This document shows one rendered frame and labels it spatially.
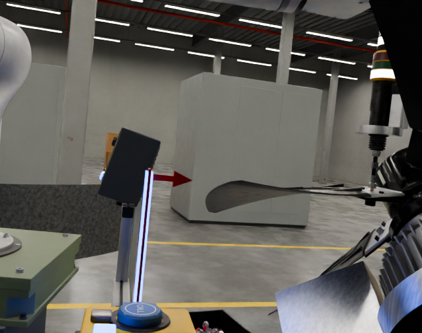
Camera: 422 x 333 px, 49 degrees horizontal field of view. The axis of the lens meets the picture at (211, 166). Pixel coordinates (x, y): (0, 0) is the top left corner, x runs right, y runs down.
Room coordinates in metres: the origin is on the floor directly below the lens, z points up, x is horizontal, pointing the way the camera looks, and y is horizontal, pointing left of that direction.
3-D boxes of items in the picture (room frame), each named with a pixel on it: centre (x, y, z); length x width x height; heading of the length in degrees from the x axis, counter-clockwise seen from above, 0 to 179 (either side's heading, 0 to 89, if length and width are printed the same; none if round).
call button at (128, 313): (0.41, 0.05, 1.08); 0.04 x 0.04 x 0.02
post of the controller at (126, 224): (1.17, 0.20, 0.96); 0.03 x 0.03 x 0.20; 11
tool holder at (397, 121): (0.72, -0.26, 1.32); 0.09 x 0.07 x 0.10; 46
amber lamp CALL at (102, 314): (0.40, 0.08, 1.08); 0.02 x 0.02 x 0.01; 11
